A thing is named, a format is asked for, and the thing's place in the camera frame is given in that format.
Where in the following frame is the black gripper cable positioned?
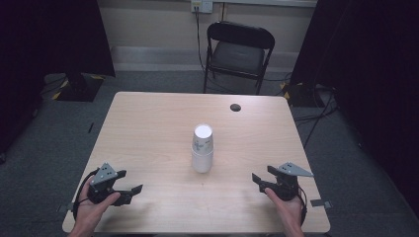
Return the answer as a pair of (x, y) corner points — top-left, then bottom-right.
(296, 186), (309, 227)
(72, 167), (101, 221)

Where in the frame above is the stack of white paper cups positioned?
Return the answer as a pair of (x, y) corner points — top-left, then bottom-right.
(191, 123), (214, 174)

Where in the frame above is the black curtain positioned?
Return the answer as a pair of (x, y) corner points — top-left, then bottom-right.
(290, 0), (419, 209)
(0, 0), (117, 154)

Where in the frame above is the black folding chair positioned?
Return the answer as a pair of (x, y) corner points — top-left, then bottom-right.
(203, 21), (276, 96)

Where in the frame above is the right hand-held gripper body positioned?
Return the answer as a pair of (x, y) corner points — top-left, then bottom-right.
(260, 161), (314, 201)

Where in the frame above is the grey table bracket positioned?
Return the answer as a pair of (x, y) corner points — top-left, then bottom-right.
(309, 198), (333, 210)
(56, 201), (75, 213)

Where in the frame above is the black power cable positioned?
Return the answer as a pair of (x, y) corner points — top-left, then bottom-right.
(195, 7), (211, 77)

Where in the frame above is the white wall socket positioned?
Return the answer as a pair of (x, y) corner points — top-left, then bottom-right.
(191, 0), (214, 15)

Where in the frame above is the person's left hand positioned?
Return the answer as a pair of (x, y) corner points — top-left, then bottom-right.
(72, 179), (122, 233)

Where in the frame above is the black floor cable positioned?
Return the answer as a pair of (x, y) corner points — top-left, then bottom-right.
(293, 86), (339, 149)

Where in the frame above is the black stand base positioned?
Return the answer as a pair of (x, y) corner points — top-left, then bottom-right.
(280, 82), (330, 109)
(51, 72), (107, 103)

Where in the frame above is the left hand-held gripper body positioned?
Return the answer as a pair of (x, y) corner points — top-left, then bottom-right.
(86, 162), (132, 207)

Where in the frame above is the person's right hand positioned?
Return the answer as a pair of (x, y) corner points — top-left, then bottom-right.
(264, 187), (305, 233)

